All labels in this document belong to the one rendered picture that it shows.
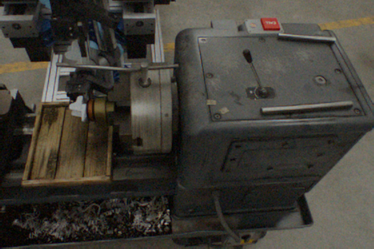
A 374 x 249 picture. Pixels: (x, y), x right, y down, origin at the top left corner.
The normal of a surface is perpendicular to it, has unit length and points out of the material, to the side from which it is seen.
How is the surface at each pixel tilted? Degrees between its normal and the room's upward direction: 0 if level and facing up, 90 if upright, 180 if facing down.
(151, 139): 77
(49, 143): 0
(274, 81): 0
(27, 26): 90
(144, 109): 38
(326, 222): 0
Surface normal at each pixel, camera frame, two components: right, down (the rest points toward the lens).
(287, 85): 0.07, -0.60
